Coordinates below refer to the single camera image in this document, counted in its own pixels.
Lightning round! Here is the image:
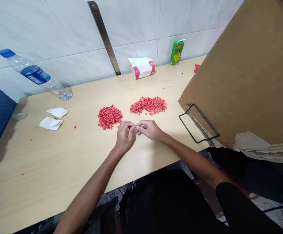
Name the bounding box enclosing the large cardboard box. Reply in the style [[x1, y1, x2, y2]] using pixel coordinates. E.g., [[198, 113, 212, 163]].
[[178, 0, 283, 164]]

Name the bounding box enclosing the metal wall bracket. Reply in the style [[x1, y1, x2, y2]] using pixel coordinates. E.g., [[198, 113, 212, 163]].
[[87, 1, 122, 78]]

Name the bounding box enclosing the black wire handle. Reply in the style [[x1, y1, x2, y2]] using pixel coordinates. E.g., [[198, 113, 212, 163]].
[[178, 103, 221, 144]]

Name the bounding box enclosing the person's left hand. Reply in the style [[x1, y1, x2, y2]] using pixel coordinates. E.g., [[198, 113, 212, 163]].
[[115, 121, 137, 154]]

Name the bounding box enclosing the person's right hand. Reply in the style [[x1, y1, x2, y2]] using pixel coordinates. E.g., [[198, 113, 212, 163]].
[[134, 120, 168, 143]]

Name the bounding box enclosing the clear plastic wrapper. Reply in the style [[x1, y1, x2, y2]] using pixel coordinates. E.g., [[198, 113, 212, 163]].
[[11, 112, 29, 120]]

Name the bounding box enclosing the pink tissue pack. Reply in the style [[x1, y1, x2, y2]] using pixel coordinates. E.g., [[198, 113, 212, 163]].
[[127, 57, 156, 80]]

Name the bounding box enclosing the clear plastic water bottle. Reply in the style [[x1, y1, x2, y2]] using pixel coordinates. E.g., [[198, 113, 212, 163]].
[[0, 48, 73, 101]]

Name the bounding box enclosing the green drink carton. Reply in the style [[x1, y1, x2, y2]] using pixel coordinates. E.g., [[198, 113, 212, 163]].
[[169, 38, 187, 66]]

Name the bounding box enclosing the crumpled white tissue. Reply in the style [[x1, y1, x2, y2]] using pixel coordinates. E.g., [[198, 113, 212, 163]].
[[46, 107, 69, 119], [39, 116, 64, 131]]

